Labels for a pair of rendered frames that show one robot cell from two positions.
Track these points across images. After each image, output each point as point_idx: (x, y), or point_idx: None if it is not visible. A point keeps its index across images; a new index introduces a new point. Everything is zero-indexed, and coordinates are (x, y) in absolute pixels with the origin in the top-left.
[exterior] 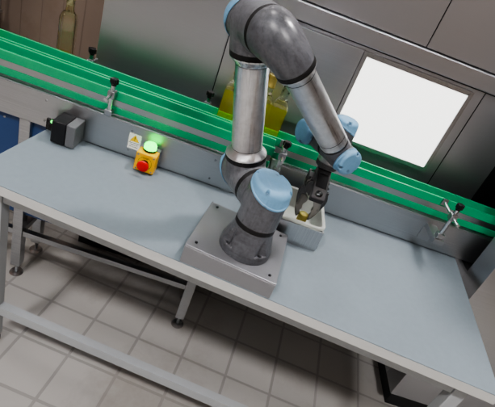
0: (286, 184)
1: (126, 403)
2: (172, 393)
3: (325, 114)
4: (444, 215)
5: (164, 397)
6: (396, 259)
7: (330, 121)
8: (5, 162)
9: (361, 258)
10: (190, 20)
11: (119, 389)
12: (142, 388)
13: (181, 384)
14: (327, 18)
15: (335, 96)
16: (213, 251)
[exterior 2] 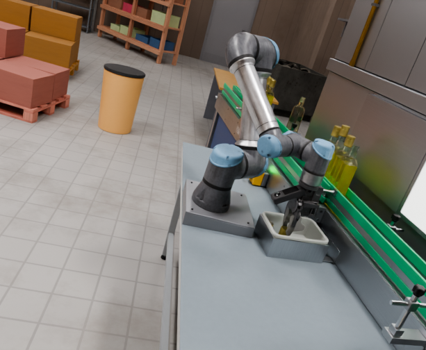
0: (233, 154)
1: (153, 322)
2: (174, 348)
3: (249, 96)
4: None
5: (168, 343)
6: (337, 328)
7: (252, 103)
8: (201, 148)
9: (297, 292)
10: (347, 110)
11: (161, 317)
12: (169, 329)
13: (163, 315)
14: (417, 99)
15: (409, 172)
16: (190, 188)
